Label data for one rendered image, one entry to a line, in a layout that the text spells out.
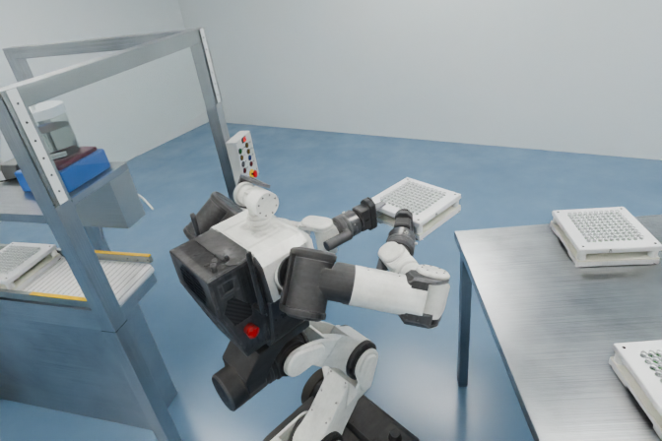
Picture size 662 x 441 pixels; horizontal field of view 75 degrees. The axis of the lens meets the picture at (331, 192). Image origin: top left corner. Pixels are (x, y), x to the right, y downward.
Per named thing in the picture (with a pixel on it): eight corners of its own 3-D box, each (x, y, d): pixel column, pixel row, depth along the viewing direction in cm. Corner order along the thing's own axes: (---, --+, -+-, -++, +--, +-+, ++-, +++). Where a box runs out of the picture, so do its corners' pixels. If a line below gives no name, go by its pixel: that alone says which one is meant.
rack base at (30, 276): (62, 257, 190) (59, 252, 189) (14, 294, 169) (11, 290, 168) (20, 254, 197) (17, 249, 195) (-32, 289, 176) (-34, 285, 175)
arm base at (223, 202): (224, 260, 129) (199, 254, 119) (201, 234, 135) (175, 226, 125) (255, 221, 129) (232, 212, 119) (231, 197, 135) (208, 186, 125)
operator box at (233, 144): (259, 174, 241) (249, 130, 228) (246, 188, 226) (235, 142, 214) (249, 173, 242) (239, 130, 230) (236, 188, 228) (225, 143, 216)
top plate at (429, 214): (407, 181, 172) (407, 176, 171) (461, 198, 155) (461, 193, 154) (364, 206, 158) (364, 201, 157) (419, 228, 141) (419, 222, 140)
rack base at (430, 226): (407, 192, 174) (407, 186, 173) (460, 211, 157) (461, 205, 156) (365, 218, 161) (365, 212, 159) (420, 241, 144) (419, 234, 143)
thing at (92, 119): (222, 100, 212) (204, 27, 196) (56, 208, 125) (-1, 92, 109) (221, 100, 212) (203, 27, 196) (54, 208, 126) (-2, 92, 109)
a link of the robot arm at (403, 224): (389, 208, 141) (383, 228, 131) (419, 209, 138) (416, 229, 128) (392, 239, 147) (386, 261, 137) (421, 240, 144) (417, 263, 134)
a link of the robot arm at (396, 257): (390, 237, 128) (409, 251, 115) (406, 259, 131) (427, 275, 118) (373, 251, 128) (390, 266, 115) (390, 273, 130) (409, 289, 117)
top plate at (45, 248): (57, 247, 188) (55, 243, 187) (8, 284, 167) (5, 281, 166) (15, 245, 194) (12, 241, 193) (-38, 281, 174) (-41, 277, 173)
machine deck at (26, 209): (129, 171, 162) (126, 161, 160) (48, 226, 130) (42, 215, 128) (6, 170, 180) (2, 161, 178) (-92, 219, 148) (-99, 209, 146)
